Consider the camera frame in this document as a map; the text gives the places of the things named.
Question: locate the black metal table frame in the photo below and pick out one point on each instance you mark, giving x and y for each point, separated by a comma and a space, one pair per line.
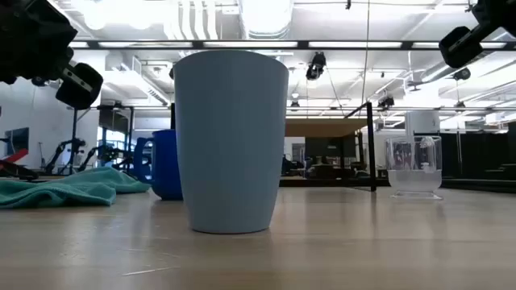
475, 184

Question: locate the black background robot arm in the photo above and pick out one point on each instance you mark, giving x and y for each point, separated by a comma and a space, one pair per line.
101, 155
64, 151

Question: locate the clear glass mug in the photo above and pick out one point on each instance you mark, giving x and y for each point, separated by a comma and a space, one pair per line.
415, 177

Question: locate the dark blue plastic mug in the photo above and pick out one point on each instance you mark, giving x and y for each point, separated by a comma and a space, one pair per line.
167, 165

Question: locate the wooden shelf with black frame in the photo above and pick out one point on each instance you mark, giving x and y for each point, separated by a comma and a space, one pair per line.
322, 127

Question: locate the teal microfibre cloth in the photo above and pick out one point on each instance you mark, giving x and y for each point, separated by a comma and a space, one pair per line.
72, 187

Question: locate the black overhead beam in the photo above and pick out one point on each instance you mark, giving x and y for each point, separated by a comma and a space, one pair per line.
250, 44

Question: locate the white pillar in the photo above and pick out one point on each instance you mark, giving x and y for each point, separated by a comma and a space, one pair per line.
422, 122

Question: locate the black partition screen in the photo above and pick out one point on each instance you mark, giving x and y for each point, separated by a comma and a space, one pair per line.
479, 155

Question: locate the silver ceiling air duct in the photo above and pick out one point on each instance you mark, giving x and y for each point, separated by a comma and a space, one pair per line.
266, 18

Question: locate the black overhead camera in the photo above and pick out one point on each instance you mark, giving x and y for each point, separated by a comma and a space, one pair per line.
315, 66

